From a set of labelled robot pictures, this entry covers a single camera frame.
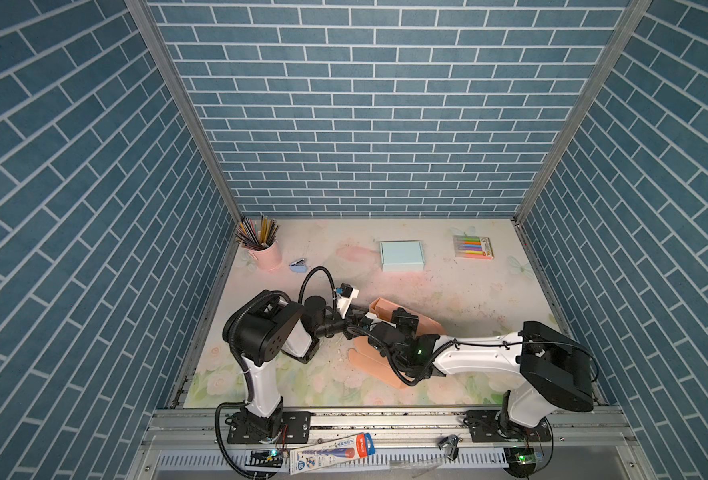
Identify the pink paper box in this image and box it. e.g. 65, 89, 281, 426
348, 297, 446, 389

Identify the light teal paper box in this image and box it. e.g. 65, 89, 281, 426
380, 240, 425, 272

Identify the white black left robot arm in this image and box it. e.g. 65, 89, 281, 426
223, 283, 359, 419

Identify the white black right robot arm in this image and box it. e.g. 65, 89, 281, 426
348, 308, 594, 438

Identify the clear box of markers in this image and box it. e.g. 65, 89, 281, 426
453, 235, 495, 260

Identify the light blue small stapler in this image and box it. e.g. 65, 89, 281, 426
289, 258, 308, 273

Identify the pink metal pencil bucket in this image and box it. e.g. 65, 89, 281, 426
247, 241, 283, 271

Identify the small metal clip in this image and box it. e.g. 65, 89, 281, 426
437, 435, 460, 462

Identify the bundle of coloured pencils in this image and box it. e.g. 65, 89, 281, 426
235, 216, 279, 251

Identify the blue red white packet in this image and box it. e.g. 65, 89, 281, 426
289, 433, 376, 475

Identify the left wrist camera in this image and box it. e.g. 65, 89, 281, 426
335, 283, 360, 319

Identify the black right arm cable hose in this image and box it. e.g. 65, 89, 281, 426
353, 323, 463, 388

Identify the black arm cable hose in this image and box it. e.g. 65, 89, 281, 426
353, 323, 463, 388
227, 265, 338, 385

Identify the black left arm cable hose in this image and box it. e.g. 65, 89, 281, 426
227, 265, 338, 385

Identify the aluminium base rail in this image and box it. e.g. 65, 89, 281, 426
128, 405, 654, 479

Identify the aluminium left corner post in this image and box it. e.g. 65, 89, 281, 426
126, 0, 242, 223

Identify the aluminium corner post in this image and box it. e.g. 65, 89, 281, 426
126, 0, 242, 223
513, 0, 652, 228

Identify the aluminium right corner post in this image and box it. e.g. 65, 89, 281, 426
513, 0, 652, 228

